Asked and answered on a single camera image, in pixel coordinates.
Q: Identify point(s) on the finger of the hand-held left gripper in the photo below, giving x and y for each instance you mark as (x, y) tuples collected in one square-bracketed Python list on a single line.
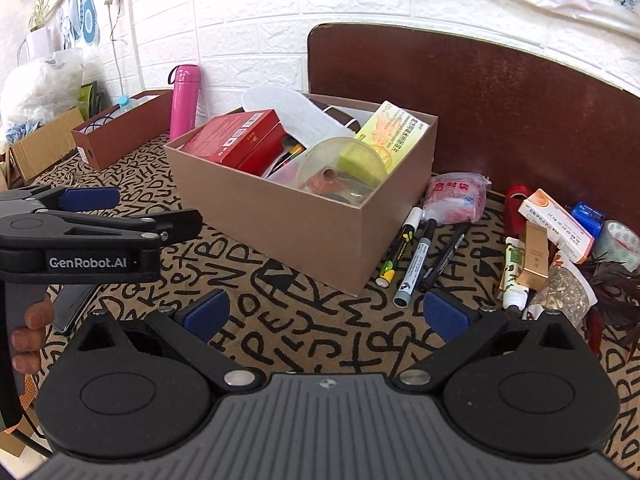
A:
[(85, 198), (180, 225)]

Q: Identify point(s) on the long brown cardboard box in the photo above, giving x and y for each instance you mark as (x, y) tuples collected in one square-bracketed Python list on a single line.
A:
[(125, 135)]

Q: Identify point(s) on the plain black marker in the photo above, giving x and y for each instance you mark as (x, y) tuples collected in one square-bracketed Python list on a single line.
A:
[(445, 255)]

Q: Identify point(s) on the small potted plant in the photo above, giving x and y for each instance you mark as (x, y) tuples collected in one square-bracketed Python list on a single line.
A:
[(40, 40)]

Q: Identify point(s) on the letter-printed tablecloth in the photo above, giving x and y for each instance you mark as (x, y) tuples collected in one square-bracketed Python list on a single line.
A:
[(310, 320)]

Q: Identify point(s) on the dark red feather duster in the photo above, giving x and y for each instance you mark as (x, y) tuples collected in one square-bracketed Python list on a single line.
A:
[(615, 285)]

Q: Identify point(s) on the tan cardboard box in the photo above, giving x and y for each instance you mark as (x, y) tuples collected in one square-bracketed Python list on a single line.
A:
[(280, 225)]

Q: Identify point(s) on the orange-white medicine box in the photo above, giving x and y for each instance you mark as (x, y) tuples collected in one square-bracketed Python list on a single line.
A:
[(555, 225)]

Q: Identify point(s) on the open plain cardboard box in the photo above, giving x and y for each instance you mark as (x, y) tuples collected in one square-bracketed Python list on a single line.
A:
[(45, 145)]

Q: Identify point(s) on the blue plastic item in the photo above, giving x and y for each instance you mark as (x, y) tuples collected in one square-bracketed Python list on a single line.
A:
[(587, 217)]

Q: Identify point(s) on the blue wall poster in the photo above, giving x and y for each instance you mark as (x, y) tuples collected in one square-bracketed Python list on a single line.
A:
[(80, 15)]

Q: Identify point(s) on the green sponge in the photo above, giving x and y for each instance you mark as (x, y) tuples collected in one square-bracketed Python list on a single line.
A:
[(360, 160)]

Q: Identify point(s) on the black smartphone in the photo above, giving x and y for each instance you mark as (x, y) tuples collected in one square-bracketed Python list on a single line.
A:
[(72, 307)]

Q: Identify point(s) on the white fabric insole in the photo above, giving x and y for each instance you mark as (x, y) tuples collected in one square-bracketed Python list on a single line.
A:
[(290, 110)]

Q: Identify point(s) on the gold slim box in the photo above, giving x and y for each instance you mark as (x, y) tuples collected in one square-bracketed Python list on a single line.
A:
[(535, 255)]

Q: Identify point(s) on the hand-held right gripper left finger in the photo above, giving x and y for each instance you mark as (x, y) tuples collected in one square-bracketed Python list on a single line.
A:
[(207, 310)]

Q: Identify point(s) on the white-green cream tube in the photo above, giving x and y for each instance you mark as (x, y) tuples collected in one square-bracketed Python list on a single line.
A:
[(512, 270)]

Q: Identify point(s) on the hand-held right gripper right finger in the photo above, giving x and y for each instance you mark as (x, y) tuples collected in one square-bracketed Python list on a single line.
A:
[(447, 312)]

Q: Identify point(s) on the bag of dried herbs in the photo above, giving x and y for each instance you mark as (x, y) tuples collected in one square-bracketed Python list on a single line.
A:
[(560, 290)]

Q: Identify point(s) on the dark brown wooden board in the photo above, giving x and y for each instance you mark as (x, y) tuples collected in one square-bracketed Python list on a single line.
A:
[(475, 110)]

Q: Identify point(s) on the clear bag red print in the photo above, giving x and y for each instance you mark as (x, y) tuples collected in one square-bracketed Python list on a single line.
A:
[(455, 195)]

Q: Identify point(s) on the printed clear tape roll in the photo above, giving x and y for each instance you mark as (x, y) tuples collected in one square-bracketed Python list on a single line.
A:
[(620, 240)]

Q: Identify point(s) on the pink thermos bottle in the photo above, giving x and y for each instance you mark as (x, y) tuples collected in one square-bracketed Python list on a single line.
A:
[(185, 105)]

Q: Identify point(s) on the yellow-green carton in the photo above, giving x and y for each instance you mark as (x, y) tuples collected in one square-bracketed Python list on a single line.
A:
[(395, 135)]

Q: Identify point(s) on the black marker with yellow print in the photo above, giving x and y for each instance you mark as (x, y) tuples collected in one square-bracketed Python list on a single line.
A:
[(400, 245)]

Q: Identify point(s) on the person's left hand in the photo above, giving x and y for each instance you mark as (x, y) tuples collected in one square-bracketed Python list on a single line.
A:
[(30, 320)]

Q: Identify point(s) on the green packet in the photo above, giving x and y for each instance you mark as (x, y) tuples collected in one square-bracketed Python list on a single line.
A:
[(89, 100)]

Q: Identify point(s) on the red plastic item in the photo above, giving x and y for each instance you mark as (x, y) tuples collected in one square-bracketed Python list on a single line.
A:
[(515, 210)]

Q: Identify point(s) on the grey marker with white label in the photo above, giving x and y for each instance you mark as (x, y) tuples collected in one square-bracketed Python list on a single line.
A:
[(415, 265)]

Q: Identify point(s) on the white plastic bag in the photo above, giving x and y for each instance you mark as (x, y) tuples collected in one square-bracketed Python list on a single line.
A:
[(40, 85)]

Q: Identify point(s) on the clear round plastic cover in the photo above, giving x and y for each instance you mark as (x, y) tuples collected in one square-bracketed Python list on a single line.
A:
[(325, 160)]

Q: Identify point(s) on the red box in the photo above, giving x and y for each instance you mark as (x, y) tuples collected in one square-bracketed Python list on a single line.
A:
[(235, 135)]

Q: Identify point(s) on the brown striped cloth item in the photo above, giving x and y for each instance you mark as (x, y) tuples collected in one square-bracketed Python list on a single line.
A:
[(345, 117)]

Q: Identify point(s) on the teal-capped plastic bottle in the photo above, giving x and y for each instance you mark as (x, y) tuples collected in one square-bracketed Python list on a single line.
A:
[(122, 101)]

